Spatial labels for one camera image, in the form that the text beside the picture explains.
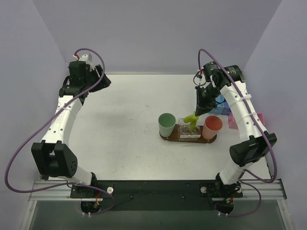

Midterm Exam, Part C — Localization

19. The pink plastic drawer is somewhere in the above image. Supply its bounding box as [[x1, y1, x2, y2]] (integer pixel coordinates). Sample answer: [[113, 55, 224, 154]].
[[228, 112, 265, 129]]

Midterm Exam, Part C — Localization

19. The green plastic cup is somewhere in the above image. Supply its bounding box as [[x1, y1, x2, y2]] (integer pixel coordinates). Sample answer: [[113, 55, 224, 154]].
[[158, 113, 176, 138]]

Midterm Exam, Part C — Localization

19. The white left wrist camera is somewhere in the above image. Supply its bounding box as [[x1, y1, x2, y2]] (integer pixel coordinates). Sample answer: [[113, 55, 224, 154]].
[[73, 53, 94, 69]]

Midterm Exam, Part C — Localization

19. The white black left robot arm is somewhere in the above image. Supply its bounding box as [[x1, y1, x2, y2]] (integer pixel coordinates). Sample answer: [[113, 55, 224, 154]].
[[31, 60, 111, 197]]

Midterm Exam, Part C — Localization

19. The blue plastic organizer box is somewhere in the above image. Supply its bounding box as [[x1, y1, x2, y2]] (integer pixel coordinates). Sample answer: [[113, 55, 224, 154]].
[[209, 95, 231, 116]]

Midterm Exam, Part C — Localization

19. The brown wooden oval tray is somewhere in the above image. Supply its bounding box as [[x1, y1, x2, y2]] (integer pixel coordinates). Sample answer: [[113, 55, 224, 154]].
[[160, 124, 217, 144]]

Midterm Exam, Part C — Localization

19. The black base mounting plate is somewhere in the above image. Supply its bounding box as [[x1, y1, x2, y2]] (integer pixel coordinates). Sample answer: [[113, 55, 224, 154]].
[[70, 180, 243, 211]]

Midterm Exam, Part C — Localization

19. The clear textured plastic holder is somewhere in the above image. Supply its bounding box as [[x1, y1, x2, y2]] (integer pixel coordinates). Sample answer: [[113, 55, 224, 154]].
[[178, 118, 201, 138]]

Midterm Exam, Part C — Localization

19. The orange plastic cup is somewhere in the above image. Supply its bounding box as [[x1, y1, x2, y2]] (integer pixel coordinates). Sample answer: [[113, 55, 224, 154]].
[[202, 115, 223, 140]]

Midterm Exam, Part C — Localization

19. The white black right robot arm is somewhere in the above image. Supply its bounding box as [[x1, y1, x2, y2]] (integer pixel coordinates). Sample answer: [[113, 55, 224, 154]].
[[195, 61, 277, 185]]

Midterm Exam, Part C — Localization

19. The aluminium front rail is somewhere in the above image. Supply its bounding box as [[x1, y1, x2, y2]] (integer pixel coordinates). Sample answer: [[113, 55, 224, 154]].
[[28, 180, 287, 201]]

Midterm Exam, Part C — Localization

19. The aluminium table edge rail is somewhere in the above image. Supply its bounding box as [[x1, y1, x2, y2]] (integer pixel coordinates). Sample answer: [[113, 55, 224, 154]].
[[40, 76, 82, 178]]

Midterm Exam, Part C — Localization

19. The green toothpaste tube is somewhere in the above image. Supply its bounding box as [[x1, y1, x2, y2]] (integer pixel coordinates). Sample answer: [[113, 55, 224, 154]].
[[183, 112, 199, 123], [190, 115, 199, 132]]

